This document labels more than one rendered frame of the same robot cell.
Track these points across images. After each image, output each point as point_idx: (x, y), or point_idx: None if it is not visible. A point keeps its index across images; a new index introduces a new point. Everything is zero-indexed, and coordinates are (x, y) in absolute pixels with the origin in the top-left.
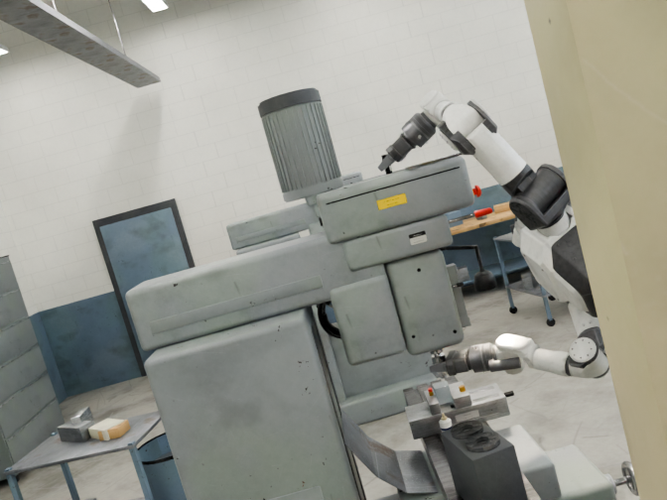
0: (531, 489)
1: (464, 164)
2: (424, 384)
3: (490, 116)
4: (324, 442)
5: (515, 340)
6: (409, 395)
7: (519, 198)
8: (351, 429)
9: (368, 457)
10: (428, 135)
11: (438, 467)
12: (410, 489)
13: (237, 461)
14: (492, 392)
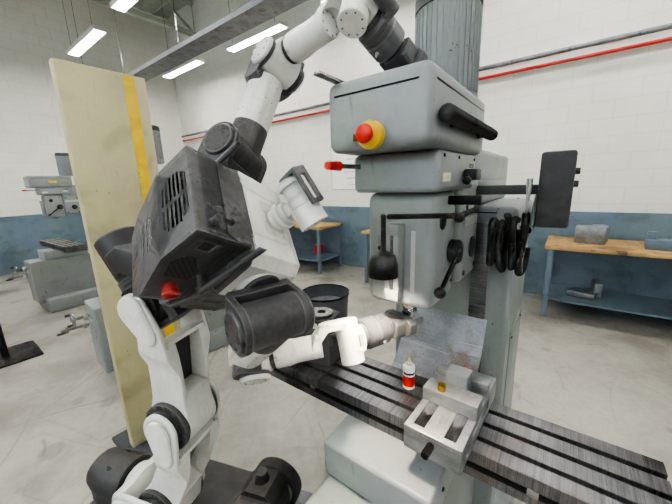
0: (294, 368)
1: (329, 97)
2: (666, 490)
3: (252, 60)
4: None
5: (332, 321)
6: (615, 449)
7: None
8: (455, 325)
9: (424, 336)
10: (365, 48)
11: (382, 363)
12: (397, 364)
13: None
14: (432, 427)
